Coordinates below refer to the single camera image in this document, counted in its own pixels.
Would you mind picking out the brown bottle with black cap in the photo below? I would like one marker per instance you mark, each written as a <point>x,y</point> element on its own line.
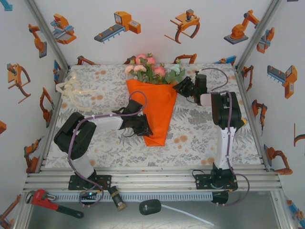
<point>116,198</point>

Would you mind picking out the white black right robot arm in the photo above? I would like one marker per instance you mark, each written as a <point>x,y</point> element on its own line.
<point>225,148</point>

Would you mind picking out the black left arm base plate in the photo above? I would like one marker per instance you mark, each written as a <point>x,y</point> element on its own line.
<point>106,181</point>

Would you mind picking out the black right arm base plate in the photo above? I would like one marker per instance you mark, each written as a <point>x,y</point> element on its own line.
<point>202,182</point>

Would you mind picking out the red pipe wrench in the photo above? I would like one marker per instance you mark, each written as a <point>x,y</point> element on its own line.
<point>40,198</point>

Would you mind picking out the white plastic strip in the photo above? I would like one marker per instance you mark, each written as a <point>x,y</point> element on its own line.
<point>186,213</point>

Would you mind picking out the black computer mouse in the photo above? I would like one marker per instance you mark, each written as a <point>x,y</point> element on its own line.
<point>150,207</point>

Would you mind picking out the mint green artificial flower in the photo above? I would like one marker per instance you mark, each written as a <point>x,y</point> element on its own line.
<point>175,68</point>

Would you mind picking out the floral printed table mat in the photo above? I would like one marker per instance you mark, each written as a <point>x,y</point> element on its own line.
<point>190,143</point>

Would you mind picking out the small circuit board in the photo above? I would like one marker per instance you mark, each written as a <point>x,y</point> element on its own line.
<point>88,196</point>

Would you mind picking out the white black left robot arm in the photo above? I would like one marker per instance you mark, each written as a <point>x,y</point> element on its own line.
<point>107,121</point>

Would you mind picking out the orange wrapping paper sheet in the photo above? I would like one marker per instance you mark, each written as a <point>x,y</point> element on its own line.
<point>155,114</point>

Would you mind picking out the pale pink artificial flower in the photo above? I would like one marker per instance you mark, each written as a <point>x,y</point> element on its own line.
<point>139,68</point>

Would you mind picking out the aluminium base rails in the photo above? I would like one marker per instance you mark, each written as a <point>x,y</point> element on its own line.
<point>155,181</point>

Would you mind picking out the pink twin-bloom artificial flower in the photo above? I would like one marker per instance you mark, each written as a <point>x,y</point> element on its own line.
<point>142,57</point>

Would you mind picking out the aluminium frame post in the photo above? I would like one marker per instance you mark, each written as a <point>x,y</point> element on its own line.
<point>257,35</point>
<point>49,35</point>

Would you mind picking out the aluminium side rail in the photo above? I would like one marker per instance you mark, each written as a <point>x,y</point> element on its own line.
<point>53,114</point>
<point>246,95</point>

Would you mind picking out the cream printed ribbon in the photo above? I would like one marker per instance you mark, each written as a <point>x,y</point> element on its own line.
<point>68,87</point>

